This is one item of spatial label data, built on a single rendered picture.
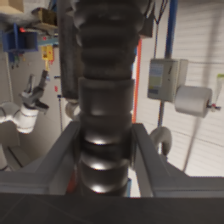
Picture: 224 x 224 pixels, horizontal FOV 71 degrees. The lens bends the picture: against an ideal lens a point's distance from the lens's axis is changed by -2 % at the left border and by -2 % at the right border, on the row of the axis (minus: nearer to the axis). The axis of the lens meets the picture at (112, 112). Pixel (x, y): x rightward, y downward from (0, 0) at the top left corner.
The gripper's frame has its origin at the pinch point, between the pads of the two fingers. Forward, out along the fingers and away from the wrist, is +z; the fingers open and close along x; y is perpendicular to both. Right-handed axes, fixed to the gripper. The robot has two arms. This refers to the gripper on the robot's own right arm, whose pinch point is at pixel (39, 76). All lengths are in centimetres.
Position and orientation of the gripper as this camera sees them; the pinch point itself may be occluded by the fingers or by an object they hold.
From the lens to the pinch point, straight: 89.1
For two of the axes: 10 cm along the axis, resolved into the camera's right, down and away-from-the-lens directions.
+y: -9.0, -4.1, -1.2
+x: 0.5, -4.0, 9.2
